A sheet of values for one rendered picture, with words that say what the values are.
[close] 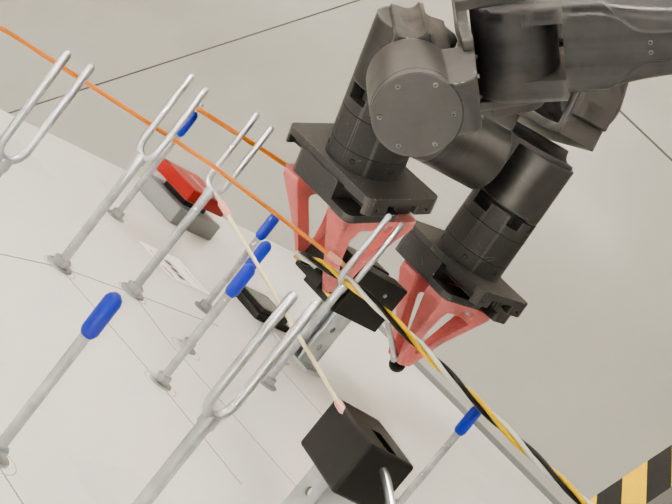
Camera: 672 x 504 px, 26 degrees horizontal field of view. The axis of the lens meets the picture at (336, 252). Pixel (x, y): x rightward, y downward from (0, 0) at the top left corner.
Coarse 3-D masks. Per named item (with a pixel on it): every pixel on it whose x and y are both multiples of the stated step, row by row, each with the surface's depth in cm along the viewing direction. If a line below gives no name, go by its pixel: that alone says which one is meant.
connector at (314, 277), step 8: (312, 248) 105; (312, 256) 105; (320, 256) 104; (296, 264) 106; (304, 272) 105; (312, 272) 104; (320, 272) 104; (312, 280) 104; (320, 280) 104; (320, 288) 104
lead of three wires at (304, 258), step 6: (300, 252) 101; (306, 252) 100; (294, 258) 101; (300, 258) 99; (306, 258) 99; (312, 258) 98; (318, 258) 98; (306, 264) 104; (312, 264) 98; (318, 264) 97; (324, 264) 97; (324, 270) 97; (330, 270) 96; (336, 270) 97; (336, 276) 96; (348, 276) 96; (348, 282) 96
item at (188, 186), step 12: (156, 168) 122; (168, 168) 121; (180, 168) 123; (168, 180) 121; (180, 180) 120; (192, 180) 122; (180, 192) 120; (192, 192) 119; (192, 204) 121; (216, 204) 122
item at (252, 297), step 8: (248, 288) 113; (240, 296) 112; (248, 296) 112; (256, 296) 113; (264, 296) 115; (248, 304) 112; (256, 304) 112; (264, 304) 112; (272, 304) 114; (256, 312) 111; (264, 312) 111; (272, 312) 112; (264, 320) 111; (280, 320) 113; (280, 328) 113; (288, 328) 114
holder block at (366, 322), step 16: (368, 272) 105; (384, 272) 110; (368, 288) 106; (384, 288) 107; (400, 288) 108; (336, 304) 106; (352, 304) 106; (368, 304) 107; (384, 304) 108; (352, 320) 107; (368, 320) 108; (384, 320) 110
